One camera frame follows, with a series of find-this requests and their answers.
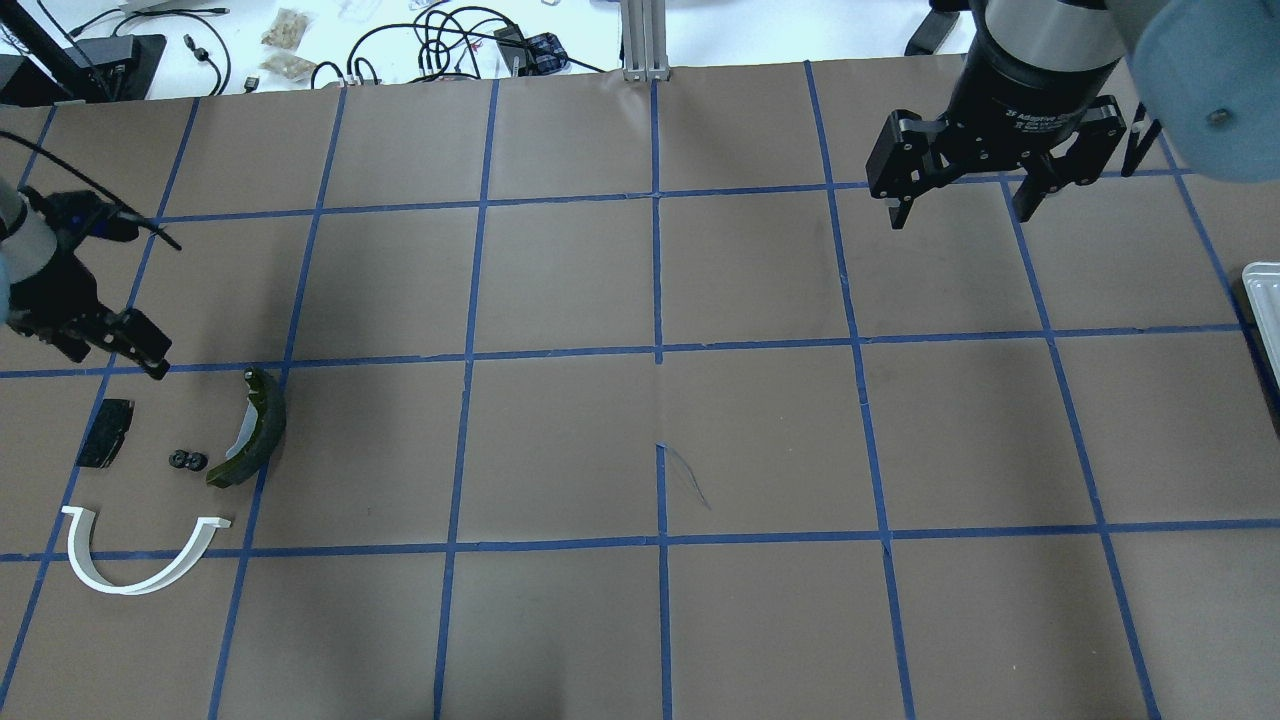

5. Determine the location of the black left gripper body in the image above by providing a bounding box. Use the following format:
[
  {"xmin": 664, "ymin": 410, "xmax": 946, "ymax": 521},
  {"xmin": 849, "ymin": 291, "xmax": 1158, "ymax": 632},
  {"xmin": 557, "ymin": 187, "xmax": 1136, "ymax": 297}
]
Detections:
[{"xmin": 5, "ymin": 188, "xmax": 140, "ymax": 352}]

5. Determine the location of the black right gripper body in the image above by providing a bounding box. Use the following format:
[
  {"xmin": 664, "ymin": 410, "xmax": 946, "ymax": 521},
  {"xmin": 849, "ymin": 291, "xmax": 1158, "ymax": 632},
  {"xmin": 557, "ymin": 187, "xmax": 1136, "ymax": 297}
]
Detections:
[{"xmin": 867, "ymin": 20, "xmax": 1125, "ymax": 201}]

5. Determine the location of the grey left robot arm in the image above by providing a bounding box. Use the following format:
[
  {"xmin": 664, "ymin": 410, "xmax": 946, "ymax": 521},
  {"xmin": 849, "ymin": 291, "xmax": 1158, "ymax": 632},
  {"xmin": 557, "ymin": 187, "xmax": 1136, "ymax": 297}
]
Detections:
[{"xmin": 3, "ymin": 184, "xmax": 140, "ymax": 363}]

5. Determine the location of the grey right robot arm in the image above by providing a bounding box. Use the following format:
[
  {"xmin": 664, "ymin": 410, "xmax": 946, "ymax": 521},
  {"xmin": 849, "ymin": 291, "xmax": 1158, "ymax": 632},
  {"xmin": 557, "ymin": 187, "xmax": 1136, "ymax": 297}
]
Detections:
[{"xmin": 84, "ymin": 1, "xmax": 1277, "ymax": 382}]

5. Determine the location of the black brake pad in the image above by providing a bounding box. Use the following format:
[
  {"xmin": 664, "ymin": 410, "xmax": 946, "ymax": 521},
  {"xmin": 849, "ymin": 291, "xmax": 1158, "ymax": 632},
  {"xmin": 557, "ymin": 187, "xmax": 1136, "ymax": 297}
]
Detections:
[{"xmin": 76, "ymin": 398, "xmax": 134, "ymax": 469}]

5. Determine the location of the green brake shoe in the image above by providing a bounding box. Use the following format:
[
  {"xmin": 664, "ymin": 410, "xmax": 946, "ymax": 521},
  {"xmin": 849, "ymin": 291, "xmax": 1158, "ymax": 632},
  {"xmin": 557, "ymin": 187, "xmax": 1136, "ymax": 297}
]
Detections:
[{"xmin": 205, "ymin": 366, "xmax": 287, "ymax": 489}]

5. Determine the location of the black power adapter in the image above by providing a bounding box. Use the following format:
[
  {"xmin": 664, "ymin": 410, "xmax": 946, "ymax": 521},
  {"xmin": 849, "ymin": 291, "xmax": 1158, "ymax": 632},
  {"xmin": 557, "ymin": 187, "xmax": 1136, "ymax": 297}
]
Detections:
[{"xmin": 492, "ymin": 24, "xmax": 535, "ymax": 67}]

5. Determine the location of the white curved plastic bracket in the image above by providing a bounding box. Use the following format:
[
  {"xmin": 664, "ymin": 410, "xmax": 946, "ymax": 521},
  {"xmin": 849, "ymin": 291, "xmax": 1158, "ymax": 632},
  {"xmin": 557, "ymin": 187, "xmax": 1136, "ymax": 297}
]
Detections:
[{"xmin": 60, "ymin": 505, "xmax": 233, "ymax": 597}]

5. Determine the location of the aluminium frame post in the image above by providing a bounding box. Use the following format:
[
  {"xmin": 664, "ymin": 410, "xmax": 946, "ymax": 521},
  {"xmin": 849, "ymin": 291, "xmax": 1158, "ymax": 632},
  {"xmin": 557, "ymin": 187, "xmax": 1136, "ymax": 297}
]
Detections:
[{"xmin": 618, "ymin": 0, "xmax": 671, "ymax": 82}]

